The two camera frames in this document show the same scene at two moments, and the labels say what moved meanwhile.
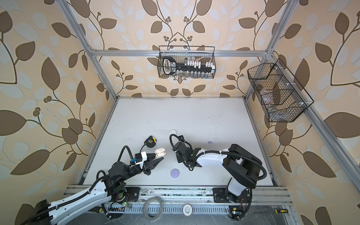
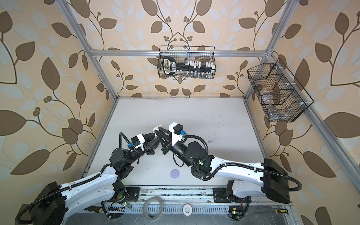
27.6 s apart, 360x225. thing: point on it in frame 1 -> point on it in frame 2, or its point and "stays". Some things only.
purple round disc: (175, 173) stays
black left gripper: (149, 166) -> (148, 146)
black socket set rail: (169, 66) stays
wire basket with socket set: (186, 62) stays
